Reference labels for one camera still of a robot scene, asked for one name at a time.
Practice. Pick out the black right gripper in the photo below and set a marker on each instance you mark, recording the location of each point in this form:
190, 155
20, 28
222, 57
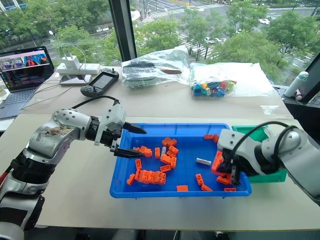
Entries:
228, 162

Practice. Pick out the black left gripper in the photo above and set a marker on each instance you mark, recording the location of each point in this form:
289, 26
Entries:
110, 138

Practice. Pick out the orange building brick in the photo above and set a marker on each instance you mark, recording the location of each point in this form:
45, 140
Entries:
208, 136
157, 152
138, 163
169, 141
165, 168
199, 179
230, 189
216, 138
223, 180
206, 188
173, 149
182, 188
130, 179
217, 161
168, 160
146, 151

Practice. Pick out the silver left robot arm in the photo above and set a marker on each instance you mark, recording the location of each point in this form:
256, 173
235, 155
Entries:
47, 142

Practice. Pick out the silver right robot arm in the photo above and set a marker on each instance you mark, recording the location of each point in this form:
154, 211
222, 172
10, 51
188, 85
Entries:
297, 155

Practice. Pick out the blue plastic bin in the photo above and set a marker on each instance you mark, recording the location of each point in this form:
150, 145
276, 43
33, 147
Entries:
190, 152

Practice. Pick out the green plastic bin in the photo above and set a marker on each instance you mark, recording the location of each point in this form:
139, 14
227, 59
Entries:
250, 131

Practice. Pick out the large orange brick block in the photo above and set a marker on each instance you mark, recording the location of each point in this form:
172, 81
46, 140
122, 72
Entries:
151, 177

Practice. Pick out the grey round container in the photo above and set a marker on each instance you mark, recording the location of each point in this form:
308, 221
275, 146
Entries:
141, 82

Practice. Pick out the black handheld game console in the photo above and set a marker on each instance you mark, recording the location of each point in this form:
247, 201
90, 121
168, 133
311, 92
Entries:
100, 82

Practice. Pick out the small clear plastic scrap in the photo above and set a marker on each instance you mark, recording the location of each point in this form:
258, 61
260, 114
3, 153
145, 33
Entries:
270, 110

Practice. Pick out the brown oval object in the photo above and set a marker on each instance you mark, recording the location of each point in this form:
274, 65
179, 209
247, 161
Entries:
171, 71

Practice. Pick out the silver smartphone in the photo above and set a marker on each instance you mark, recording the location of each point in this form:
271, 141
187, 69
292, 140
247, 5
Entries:
73, 80

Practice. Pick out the white power strip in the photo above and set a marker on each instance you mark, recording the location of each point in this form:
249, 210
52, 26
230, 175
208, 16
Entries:
85, 68

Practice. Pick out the clear bag of colourful bricks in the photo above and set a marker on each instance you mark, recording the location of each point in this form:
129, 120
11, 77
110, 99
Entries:
215, 86

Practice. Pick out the clear plastic bag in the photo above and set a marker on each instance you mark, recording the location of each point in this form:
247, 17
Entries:
172, 60

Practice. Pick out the white power adapter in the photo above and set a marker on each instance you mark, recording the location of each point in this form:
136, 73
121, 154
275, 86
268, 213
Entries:
70, 62

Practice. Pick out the white water bottle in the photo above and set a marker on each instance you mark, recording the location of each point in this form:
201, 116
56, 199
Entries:
296, 83

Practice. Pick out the black window pillar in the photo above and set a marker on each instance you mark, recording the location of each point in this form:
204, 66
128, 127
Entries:
123, 27

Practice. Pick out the open laptop computer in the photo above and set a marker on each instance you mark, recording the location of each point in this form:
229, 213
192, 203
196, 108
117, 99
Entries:
23, 72

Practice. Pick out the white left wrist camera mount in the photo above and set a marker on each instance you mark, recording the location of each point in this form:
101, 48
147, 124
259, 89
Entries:
115, 115

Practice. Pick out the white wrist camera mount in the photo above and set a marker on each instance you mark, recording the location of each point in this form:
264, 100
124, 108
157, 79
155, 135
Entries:
237, 142
115, 115

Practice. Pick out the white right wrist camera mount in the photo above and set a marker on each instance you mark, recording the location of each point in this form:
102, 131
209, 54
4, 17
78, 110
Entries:
237, 142

